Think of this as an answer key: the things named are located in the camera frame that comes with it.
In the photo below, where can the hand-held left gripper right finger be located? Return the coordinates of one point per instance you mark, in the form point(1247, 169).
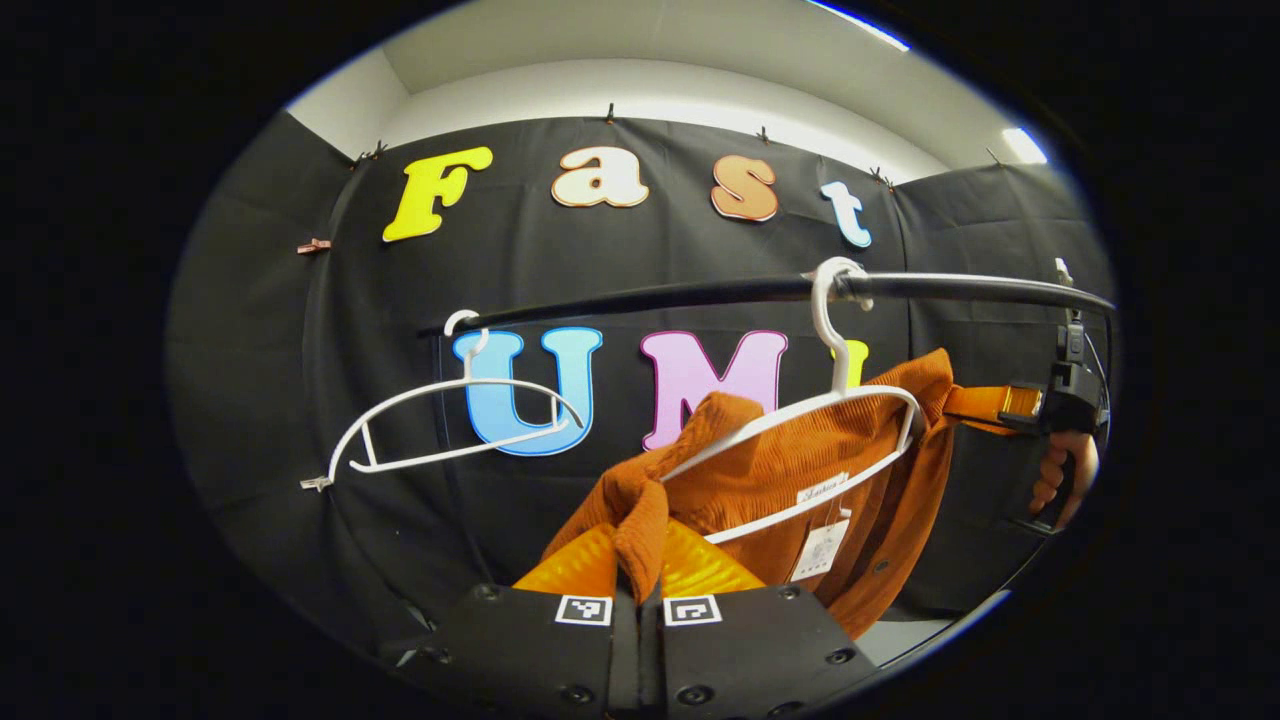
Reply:
point(750, 650)

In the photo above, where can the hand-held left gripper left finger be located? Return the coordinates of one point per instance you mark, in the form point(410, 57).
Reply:
point(530, 650)

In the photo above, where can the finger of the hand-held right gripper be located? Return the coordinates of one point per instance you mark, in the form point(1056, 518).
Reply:
point(990, 402)

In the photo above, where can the white clothes hanger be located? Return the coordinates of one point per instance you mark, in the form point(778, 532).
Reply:
point(440, 386)
point(838, 370)

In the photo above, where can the black clothes rack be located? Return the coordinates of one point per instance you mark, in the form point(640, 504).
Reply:
point(650, 297)

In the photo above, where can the small ceiling light panel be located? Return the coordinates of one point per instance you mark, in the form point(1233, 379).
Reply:
point(1025, 146)

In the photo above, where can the black backdrop cloth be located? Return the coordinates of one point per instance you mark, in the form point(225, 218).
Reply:
point(260, 400)

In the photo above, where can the copper backdrop clip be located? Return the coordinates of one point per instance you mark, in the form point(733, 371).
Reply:
point(314, 246)

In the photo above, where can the row of black backdrop clips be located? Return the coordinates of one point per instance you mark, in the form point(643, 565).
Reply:
point(610, 110)

